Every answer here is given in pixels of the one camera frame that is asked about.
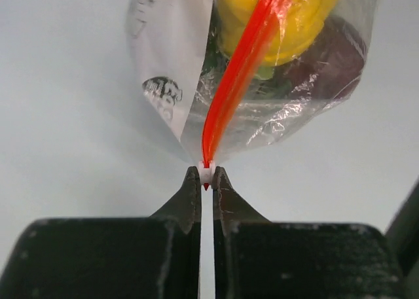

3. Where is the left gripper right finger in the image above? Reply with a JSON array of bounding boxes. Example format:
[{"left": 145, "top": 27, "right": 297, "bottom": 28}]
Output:
[{"left": 213, "top": 167, "right": 406, "bottom": 298}]

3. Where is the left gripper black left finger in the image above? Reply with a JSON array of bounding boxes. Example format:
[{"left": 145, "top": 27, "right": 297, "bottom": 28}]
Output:
[{"left": 1, "top": 167, "right": 201, "bottom": 298}]

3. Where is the clear zip top bag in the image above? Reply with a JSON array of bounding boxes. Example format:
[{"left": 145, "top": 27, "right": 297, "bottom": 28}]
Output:
[{"left": 126, "top": 0, "right": 378, "bottom": 186}]

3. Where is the dark red plum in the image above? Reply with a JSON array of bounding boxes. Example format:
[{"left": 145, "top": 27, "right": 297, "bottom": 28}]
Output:
[{"left": 283, "top": 16, "right": 367, "bottom": 100}]

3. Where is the yellow pepper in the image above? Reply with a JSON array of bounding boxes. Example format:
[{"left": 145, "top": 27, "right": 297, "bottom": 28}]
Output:
[{"left": 214, "top": 0, "right": 351, "bottom": 67}]

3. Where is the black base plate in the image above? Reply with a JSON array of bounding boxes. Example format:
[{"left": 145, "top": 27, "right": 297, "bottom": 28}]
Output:
[{"left": 385, "top": 181, "right": 418, "bottom": 277}]

